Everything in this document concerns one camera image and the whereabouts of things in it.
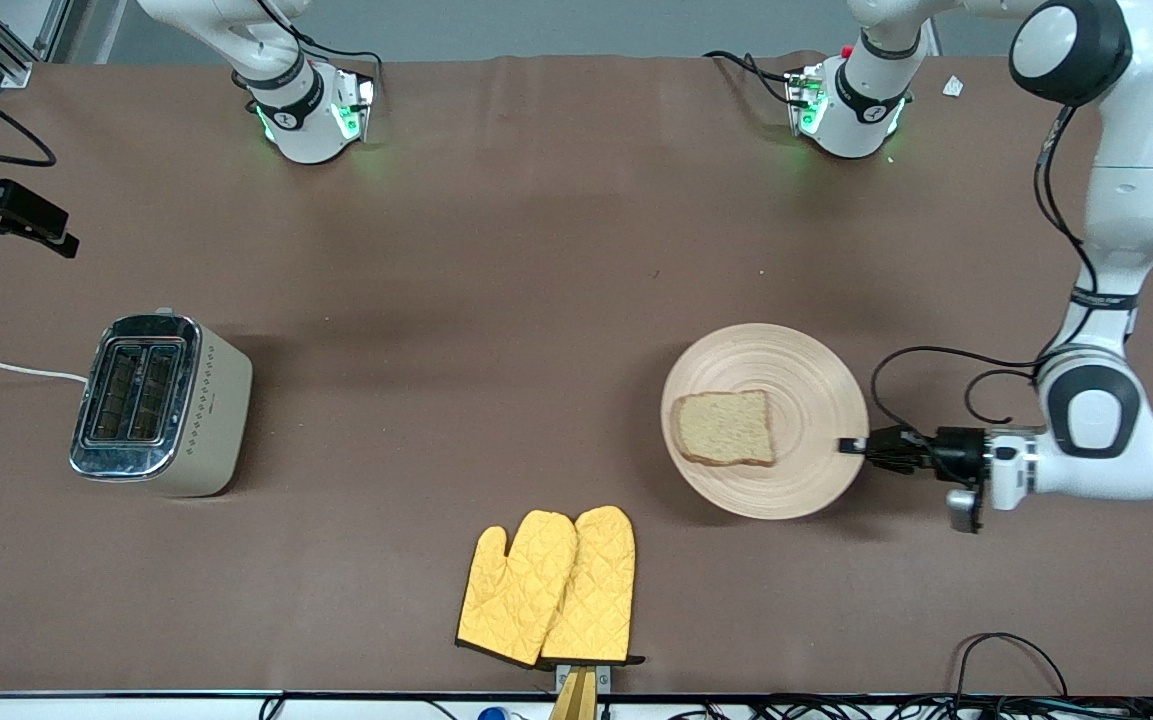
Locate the black looped cable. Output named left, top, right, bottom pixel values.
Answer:
left=954, top=632, right=1072, bottom=701

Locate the beige chrome two-slot toaster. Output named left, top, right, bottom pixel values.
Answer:
left=69, top=308, right=254, bottom=498

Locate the black cable bundle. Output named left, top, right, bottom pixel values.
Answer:
left=671, top=694, right=1153, bottom=720

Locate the brown table cover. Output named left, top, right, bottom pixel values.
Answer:
left=0, top=52, right=1153, bottom=698

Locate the yellow quilted oven mitt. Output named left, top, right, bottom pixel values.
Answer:
left=539, top=505, right=647, bottom=668
left=456, top=510, right=579, bottom=668

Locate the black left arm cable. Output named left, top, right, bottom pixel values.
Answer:
left=870, top=104, right=1102, bottom=431

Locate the round light wooden plate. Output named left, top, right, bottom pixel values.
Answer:
left=661, top=322, right=870, bottom=521

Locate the metal base connector plate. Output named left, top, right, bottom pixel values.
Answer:
left=334, top=67, right=378, bottom=143
left=785, top=66, right=827, bottom=137

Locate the white toaster power cord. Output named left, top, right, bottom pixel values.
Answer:
left=0, top=358, right=89, bottom=386

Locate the black base cable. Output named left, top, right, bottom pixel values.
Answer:
left=703, top=50, right=799, bottom=107
left=256, top=0, right=384, bottom=101

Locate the brown bread slice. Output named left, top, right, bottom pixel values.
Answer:
left=669, top=389, right=777, bottom=468

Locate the small metal bracket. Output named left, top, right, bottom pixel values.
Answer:
left=555, top=663, right=613, bottom=693

